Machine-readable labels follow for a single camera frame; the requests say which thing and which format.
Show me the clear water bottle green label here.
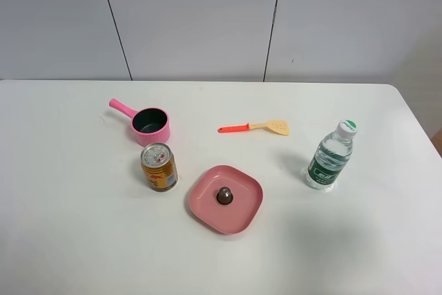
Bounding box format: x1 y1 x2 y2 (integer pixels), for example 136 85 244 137
305 120 358 191

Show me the orange yellow toy spatula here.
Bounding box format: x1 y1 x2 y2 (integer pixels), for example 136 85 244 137
218 120 290 136

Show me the pink toy saucepan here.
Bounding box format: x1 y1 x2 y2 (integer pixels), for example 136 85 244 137
108 99 171 146

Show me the pink square plate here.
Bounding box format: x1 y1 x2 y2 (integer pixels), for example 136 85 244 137
188 165 263 235

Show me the gold drink can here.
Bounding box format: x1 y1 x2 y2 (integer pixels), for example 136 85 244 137
140 143 178 192

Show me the dark brown coffee capsule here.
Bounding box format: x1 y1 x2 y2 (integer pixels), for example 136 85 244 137
216 187 233 206

